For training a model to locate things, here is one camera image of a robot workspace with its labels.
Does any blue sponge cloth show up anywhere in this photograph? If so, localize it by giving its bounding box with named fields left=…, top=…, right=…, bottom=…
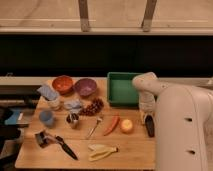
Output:
left=37, top=84, right=58, bottom=101

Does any blue box beside table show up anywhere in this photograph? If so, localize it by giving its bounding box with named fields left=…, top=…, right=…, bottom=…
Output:
left=4, top=107, right=36, bottom=128

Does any yellow orange fruit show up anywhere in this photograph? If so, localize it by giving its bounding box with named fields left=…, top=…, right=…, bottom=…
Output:
left=120, top=119, right=133, bottom=134

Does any orange bowl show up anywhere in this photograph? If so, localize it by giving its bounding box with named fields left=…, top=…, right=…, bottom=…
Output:
left=52, top=75, right=73, bottom=95

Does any metal cup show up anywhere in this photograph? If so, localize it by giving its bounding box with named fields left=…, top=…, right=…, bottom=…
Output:
left=66, top=113, right=79, bottom=129

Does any purple bowl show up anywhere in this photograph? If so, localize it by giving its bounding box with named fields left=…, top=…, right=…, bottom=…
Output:
left=74, top=78, right=97, bottom=97

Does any light blue crumpled cloth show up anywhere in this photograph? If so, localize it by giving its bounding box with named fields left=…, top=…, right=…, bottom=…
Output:
left=64, top=99, right=82, bottom=113

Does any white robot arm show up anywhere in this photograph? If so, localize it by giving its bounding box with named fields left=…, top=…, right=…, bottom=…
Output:
left=132, top=72, right=213, bottom=171

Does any green plastic tray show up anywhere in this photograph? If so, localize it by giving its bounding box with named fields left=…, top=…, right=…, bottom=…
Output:
left=107, top=72, right=139, bottom=107

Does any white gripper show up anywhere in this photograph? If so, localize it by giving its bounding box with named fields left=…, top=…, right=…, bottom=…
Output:
left=139, top=91, right=155, bottom=125

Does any black handled knife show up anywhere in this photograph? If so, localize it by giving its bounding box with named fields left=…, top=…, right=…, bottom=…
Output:
left=55, top=136, right=78, bottom=160

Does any white cup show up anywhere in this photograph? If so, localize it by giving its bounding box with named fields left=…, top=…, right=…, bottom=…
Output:
left=47, top=97, right=61, bottom=110

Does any metal fork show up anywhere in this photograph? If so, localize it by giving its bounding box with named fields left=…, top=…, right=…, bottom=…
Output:
left=86, top=116, right=103, bottom=139

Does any blue plastic cup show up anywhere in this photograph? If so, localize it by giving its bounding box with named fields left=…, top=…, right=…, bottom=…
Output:
left=39, top=110, right=54, bottom=127

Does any bunch of red grapes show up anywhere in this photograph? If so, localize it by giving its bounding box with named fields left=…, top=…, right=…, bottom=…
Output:
left=79, top=98, right=104, bottom=116

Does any wooden cutting board table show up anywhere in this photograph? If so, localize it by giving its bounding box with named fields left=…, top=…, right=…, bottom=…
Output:
left=14, top=77, right=158, bottom=171

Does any black metal clip tool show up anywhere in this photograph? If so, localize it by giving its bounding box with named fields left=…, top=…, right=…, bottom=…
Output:
left=35, top=131, right=59, bottom=148

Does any yellow banana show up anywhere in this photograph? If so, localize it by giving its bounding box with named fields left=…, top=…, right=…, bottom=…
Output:
left=88, top=144, right=118, bottom=162

